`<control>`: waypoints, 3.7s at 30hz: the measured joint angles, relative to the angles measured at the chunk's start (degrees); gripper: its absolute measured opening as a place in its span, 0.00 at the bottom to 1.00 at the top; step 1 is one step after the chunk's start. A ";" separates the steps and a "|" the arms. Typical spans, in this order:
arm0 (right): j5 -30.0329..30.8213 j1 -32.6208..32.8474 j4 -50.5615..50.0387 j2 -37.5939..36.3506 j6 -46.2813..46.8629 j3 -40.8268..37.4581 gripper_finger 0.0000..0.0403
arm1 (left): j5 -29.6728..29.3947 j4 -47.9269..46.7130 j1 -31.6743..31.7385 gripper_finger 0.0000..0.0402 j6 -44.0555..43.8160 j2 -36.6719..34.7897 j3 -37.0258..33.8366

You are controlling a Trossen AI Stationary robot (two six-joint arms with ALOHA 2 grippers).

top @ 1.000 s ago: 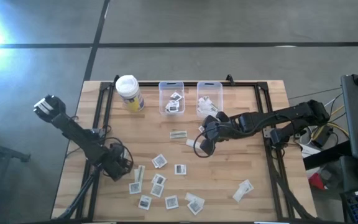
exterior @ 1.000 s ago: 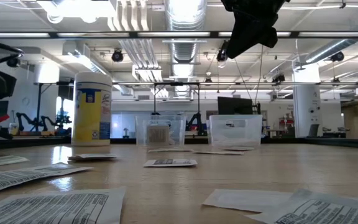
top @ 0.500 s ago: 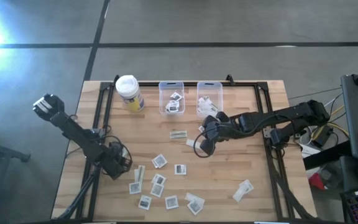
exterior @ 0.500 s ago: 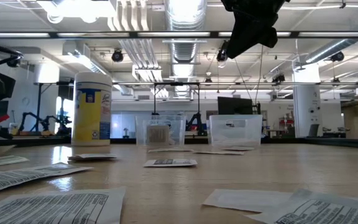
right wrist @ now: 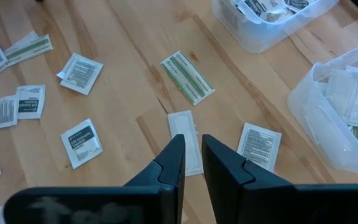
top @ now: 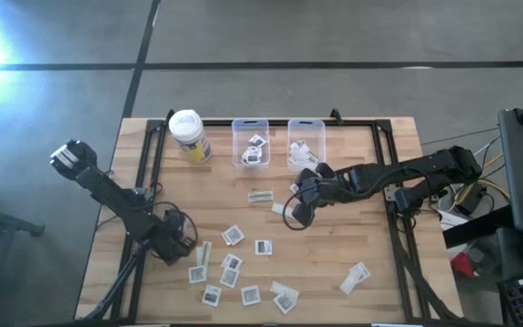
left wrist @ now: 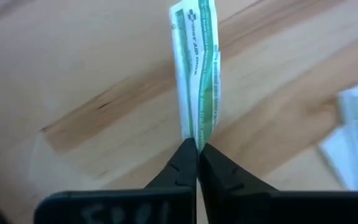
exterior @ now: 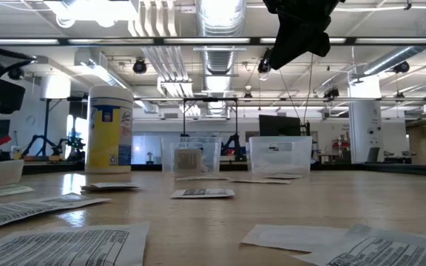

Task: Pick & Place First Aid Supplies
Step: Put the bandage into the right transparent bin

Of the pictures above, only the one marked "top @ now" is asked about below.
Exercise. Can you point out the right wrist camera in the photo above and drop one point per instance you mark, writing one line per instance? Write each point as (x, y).
(302, 213)

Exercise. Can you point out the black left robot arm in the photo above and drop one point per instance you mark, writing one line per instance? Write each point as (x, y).
(116, 200)

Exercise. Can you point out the black floor stand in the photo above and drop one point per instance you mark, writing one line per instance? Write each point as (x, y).
(16, 224)

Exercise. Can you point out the white paper sheet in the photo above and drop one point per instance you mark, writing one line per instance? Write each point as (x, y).
(452, 220)

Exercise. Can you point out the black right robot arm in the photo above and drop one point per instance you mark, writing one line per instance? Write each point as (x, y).
(407, 172)

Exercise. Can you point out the yellow disinfecting wipes canister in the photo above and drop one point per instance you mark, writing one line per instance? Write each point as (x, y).
(189, 131)

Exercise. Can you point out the red object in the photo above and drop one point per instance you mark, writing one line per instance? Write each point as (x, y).
(463, 265)

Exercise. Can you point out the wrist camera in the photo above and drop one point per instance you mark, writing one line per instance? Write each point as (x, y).
(174, 218)
(302, 213)

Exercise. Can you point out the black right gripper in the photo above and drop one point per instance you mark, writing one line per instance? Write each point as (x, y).
(329, 188)

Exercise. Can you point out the black cart leg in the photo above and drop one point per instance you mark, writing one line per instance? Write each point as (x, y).
(475, 227)

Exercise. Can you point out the clear plastic bin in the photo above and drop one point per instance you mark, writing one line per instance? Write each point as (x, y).
(239, 131)
(318, 136)

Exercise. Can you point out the black power brick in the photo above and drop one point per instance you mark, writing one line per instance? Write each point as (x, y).
(470, 200)

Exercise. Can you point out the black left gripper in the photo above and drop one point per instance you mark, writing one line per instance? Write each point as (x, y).
(170, 245)

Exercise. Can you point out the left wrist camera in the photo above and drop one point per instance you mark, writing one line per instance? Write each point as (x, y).
(174, 218)

